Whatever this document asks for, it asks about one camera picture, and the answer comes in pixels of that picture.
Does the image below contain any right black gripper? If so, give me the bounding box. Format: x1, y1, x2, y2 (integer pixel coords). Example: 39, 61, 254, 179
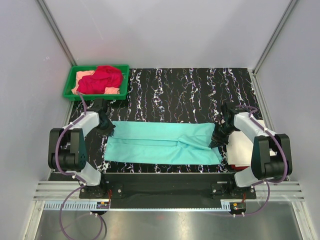
208, 122, 237, 150

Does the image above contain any teal t-shirt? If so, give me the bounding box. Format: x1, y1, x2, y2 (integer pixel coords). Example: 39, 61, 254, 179
104, 121, 222, 165

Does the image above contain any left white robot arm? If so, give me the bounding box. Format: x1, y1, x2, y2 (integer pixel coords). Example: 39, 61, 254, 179
48, 110, 115, 198

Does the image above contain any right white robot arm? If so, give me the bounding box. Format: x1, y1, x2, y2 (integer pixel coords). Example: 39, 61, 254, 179
209, 112, 292, 199

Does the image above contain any folded white t-shirt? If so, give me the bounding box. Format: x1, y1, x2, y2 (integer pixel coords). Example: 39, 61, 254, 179
224, 119, 280, 167

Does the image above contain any folded red t-shirt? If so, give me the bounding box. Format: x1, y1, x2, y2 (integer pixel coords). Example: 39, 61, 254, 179
230, 164, 250, 172

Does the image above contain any peach t-shirt in bin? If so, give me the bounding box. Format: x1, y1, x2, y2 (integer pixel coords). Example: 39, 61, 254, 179
71, 70, 120, 96

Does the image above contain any red t-shirt in bin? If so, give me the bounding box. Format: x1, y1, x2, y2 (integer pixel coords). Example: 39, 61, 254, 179
76, 65, 124, 95

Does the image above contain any black marble pattern mat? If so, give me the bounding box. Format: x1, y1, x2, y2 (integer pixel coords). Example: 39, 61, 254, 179
85, 68, 261, 174

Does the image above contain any green plastic bin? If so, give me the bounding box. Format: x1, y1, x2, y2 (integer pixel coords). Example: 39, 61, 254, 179
62, 64, 130, 101

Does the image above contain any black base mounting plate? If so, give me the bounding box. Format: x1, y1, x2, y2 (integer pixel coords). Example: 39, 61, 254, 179
79, 173, 257, 200

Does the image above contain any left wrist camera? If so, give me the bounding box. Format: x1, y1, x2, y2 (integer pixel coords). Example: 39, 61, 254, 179
90, 98, 109, 114

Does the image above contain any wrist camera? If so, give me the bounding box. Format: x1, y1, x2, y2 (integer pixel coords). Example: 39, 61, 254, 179
221, 102, 239, 121
90, 98, 109, 114

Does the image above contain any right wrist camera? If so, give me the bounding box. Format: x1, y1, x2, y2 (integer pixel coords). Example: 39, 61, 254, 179
221, 102, 239, 121

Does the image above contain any aluminium frame rail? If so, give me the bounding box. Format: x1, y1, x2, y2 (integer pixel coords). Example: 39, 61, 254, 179
33, 181, 305, 202

